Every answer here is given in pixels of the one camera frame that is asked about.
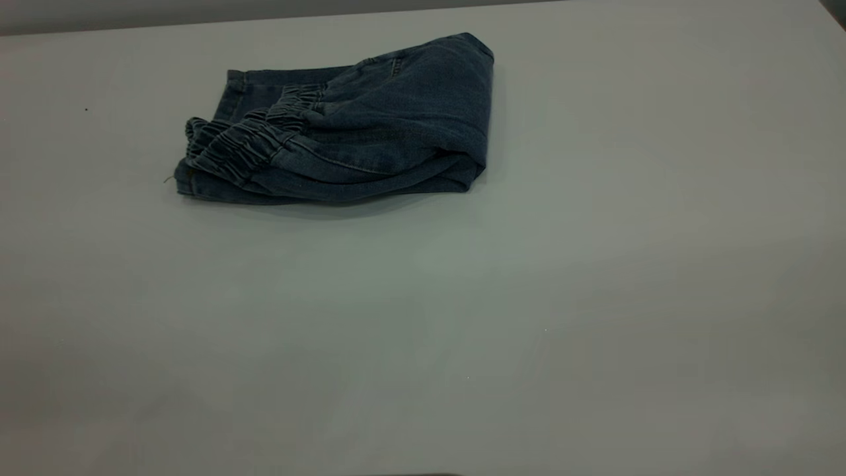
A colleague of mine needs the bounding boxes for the blue denim printed jeans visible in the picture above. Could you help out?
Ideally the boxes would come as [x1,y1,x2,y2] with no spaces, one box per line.
[172,32,496,206]

